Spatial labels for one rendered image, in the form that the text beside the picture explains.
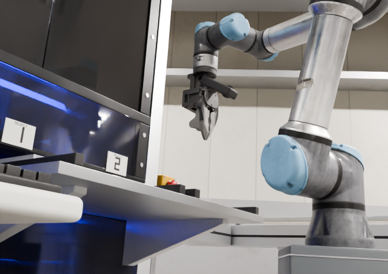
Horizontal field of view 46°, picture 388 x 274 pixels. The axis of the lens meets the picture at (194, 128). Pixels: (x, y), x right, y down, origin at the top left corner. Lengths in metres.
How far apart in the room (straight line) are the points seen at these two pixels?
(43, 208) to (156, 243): 0.84
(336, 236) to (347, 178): 0.13
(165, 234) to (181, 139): 2.72
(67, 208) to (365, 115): 3.79
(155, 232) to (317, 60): 0.67
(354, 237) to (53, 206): 0.68
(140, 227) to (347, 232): 0.61
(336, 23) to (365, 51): 3.42
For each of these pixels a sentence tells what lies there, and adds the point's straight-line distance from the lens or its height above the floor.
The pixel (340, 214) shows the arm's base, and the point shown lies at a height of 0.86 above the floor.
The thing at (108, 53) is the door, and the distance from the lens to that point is 1.45.
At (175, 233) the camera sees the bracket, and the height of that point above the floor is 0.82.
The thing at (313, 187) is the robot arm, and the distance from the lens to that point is 0.98.
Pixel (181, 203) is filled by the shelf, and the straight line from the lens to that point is 0.95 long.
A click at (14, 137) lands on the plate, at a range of 1.17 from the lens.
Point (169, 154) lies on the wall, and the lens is 3.96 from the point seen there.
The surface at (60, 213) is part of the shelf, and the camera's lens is 0.52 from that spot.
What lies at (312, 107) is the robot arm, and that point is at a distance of 0.97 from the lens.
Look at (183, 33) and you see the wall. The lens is 4.39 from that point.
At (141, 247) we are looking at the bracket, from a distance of 1.36.
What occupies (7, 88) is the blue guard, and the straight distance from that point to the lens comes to 1.18.
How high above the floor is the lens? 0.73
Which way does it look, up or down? 17 degrees up
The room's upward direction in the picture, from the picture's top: 3 degrees clockwise
